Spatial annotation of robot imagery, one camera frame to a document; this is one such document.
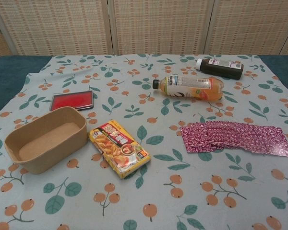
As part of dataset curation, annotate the yellow curry roux box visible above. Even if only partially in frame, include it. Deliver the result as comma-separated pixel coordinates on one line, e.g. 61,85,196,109
89,120,151,180

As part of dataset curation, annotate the orange juice plastic bottle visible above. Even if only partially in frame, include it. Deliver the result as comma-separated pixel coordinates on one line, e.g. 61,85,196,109
152,75,225,102

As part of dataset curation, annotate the red ink pad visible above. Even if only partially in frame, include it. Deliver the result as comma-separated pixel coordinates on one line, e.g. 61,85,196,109
49,90,95,112

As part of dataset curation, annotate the floral fruit print tablecloth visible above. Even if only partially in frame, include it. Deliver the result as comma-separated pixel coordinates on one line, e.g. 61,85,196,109
0,54,288,230

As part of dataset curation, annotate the dark brown sauce bottle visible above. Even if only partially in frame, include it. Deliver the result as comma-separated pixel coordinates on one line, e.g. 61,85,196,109
196,58,244,81

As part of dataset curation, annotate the brown paper oval box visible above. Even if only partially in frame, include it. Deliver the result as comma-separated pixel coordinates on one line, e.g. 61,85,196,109
4,106,87,174

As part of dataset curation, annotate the teal table cover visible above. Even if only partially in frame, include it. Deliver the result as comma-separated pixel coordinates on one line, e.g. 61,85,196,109
0,55,54,120

